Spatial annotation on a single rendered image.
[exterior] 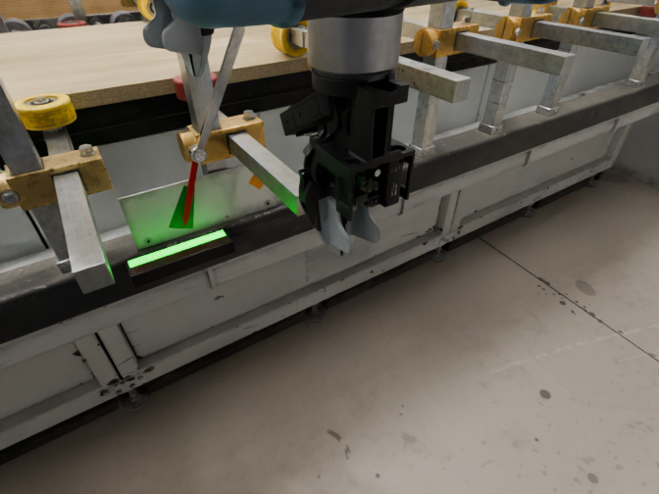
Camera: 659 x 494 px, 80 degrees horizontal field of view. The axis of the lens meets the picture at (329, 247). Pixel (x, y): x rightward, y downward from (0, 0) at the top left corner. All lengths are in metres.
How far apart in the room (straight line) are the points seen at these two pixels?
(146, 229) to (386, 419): 0.87
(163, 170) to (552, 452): 1.23
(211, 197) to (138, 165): 0.24
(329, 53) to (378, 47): 0.04
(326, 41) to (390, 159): 0.11
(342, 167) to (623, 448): 1.27
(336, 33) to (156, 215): 0.47
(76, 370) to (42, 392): 0.09
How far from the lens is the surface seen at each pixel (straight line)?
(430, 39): 0.89
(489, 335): 1.54
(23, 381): 1.26
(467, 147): 1.07
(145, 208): 0.70
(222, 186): 0.72
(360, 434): 1.25
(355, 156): 0.35
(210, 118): 0.64
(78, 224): 0.53
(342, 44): 0.33
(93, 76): 0.94
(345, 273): 1.41
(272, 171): 0.56
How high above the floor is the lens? 1.12
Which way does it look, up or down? 38 degrees down
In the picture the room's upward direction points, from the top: straight up
